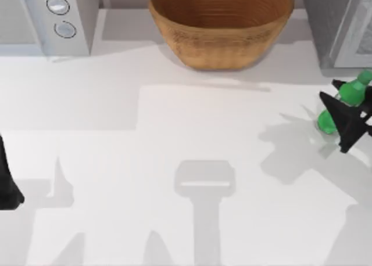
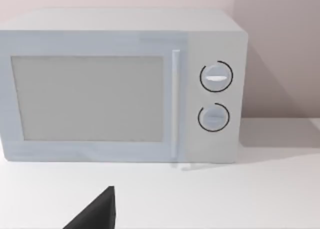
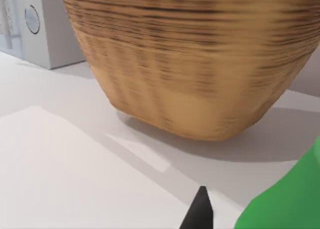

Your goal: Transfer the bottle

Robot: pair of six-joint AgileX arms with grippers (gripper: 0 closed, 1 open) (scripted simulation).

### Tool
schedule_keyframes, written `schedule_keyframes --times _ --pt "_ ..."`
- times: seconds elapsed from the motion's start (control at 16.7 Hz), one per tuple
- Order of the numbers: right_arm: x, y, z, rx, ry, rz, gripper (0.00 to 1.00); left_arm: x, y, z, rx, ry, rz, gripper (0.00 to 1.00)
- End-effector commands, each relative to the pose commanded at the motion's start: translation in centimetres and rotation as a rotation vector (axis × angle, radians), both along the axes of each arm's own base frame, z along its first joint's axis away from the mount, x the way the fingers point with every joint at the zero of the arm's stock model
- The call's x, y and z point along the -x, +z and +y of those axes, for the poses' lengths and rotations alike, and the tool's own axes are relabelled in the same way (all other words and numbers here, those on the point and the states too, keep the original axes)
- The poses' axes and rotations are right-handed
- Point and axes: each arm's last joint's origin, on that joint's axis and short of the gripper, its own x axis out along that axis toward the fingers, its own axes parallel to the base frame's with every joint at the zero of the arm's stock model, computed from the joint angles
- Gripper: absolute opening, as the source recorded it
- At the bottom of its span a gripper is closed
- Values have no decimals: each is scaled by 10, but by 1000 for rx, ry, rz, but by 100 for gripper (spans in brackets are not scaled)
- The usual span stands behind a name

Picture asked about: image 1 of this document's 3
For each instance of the pale grey cabinet door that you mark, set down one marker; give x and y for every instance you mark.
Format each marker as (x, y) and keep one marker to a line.
(353, 36)

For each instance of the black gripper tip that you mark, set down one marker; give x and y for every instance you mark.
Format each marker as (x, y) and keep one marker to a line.
(7, 184)

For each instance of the large round microwave knob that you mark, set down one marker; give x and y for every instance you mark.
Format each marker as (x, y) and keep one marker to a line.
(58, 5)

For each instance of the small round microwave knob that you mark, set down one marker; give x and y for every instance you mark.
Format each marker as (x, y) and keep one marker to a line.
(65, 29)

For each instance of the green bottle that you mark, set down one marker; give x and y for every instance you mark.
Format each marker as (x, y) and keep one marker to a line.
(351, 93)

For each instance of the pale microwave oven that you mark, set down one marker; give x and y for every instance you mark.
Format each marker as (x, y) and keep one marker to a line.
(84, 22)

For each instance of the brown woven basket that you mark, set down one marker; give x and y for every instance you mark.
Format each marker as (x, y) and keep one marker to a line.
(221, 42)

